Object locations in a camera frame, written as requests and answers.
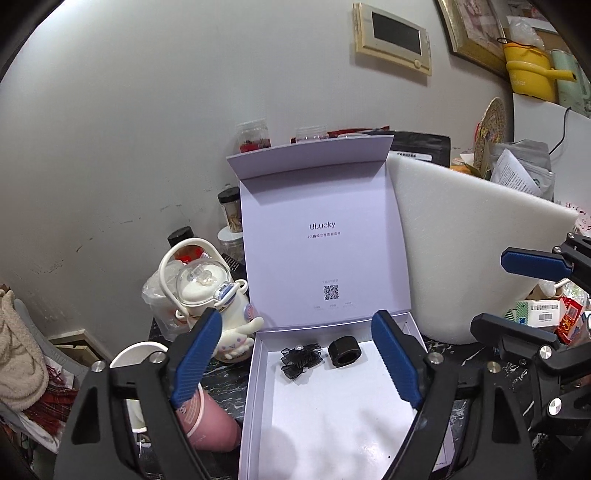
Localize white cabinet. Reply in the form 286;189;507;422
512;92;591;208

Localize wooden frame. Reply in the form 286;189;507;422
48;329;112;370

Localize white cartoon water bottle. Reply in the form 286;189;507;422
158;237;265;361

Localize clear white lid jar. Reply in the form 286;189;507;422
217;226;245;266

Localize green white medicine box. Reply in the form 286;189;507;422
503;299;566;328

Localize fluffy beige cloth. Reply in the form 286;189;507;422
0;286;49;411

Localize clear plastic bag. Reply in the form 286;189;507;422
142;272;195;340

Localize red plaid cloth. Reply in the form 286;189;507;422
21;364;77;439

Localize woven round fan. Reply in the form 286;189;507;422
473;97;508;174

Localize gold picture frame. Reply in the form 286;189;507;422
436;0;513;79

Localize black cable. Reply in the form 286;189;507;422
549;105;573;155

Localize orange packet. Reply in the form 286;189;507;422
450;154;490;178

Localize grey foil pouch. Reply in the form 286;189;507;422
489;140;553;201

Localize black lid jar tan contents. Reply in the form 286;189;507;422
218;187;243;234

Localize lavender gift box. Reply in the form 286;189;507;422
226;135;455;480

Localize white foam sheet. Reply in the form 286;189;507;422
385;152;580;346

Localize beige wall intercom panel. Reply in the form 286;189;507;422
353;2;432;77

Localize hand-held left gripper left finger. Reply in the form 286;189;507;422
54;307;225;480

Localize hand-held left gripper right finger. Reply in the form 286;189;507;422
370;309;539;480

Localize yellow pot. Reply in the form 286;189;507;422
502;41;585;103

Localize red snack packet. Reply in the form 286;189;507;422
556;298;587;344

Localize black hair claw clip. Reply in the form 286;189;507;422
279;342;324;380

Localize clear jar red contents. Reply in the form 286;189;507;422
235;119;271;153

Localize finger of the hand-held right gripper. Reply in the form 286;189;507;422
470;313;591;435
501;233;591;289

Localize black pouch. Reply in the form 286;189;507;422
392;131;451;168

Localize printed paper leaflet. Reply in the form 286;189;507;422
490;148;542;195

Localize pale green kettle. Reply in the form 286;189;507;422
551;48;591;116

